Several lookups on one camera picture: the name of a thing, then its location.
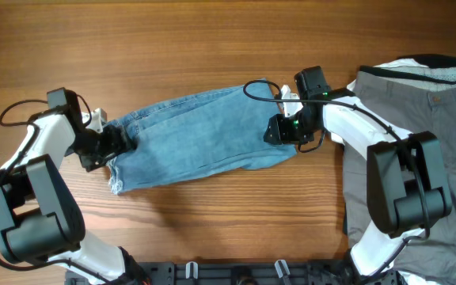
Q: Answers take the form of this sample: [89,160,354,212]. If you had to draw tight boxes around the light blue denim jeans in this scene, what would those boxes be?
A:
[107,83,297,195]

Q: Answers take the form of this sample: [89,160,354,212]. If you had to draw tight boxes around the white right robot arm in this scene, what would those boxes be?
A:
[264,97,452,283]

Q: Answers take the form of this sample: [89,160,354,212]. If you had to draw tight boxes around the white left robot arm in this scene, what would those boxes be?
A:
[0,108,151,284]

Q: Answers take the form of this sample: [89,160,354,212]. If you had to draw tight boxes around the black and grey mesh garment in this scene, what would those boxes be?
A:
[359,54,456,91]

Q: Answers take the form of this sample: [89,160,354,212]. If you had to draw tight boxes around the grey shorts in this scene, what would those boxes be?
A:
[342,70,456,285]

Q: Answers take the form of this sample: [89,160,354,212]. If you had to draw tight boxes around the black base rail with clips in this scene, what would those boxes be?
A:
[64,259,407,285]

